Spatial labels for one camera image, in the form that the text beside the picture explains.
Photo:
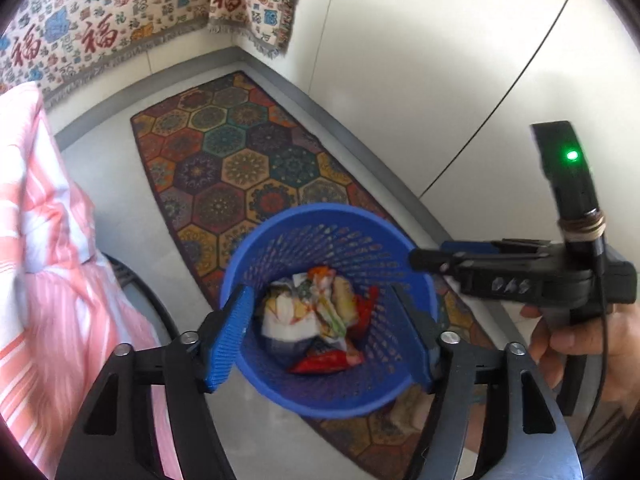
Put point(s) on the red snack bag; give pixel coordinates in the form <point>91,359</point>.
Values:
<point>320,362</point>

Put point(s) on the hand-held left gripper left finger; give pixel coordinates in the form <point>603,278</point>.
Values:
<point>230,340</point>

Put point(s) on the large patterned cloth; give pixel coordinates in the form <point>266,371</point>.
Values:
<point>100,20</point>

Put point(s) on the person's right hand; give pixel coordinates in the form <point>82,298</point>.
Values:
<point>622,350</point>

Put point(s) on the pink white striped tablecloth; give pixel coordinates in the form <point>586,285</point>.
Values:
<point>50,260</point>

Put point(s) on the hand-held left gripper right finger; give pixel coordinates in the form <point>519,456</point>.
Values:
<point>422,355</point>

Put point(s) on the blue plastic waste basket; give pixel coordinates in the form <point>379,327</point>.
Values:
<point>320,230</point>

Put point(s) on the hexagon patterned floor rug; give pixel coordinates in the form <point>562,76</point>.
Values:
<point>240,160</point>

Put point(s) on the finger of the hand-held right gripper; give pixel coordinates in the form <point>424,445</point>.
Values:
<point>470,246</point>
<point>435,260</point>

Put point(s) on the black metal table frame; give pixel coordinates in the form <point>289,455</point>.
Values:
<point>127,271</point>

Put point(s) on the white kitchen cabinet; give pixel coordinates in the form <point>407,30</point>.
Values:
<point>425,60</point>

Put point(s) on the cream wrapper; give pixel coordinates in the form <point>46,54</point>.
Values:
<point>287,315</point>

